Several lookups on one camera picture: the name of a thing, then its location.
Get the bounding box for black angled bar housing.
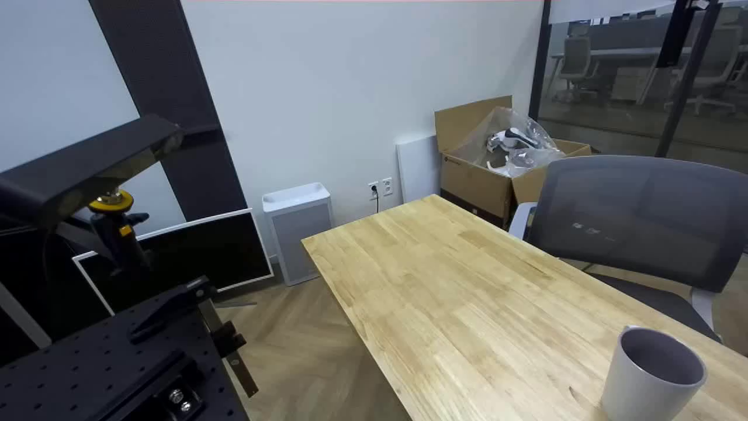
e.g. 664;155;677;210
0;115;187;230

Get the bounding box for black panel with white frame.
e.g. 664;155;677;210
70;206;275;319

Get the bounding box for black clamp stand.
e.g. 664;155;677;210
87;209;158;294

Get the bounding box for clear crumpled plastic bag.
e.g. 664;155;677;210
451;106;567;181

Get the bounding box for yellow round knob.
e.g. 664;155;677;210
87;190;134;217

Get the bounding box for grey mesh office chair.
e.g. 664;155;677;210
507;153;748;346

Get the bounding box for black perforated breadboard table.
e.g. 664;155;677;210
0;288;251;421

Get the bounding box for brown cardboard box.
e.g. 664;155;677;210
432;93;593;225

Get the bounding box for white wall outlet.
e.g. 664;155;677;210
366;175;394;198

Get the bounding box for black slanted pole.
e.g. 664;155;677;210
651;0;725;158

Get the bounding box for white ceramic mug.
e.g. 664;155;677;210
600;326;708;421

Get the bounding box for white air purifier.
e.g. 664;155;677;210
260;181;335;288

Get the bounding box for white flat board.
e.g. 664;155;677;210
393;130;444;206

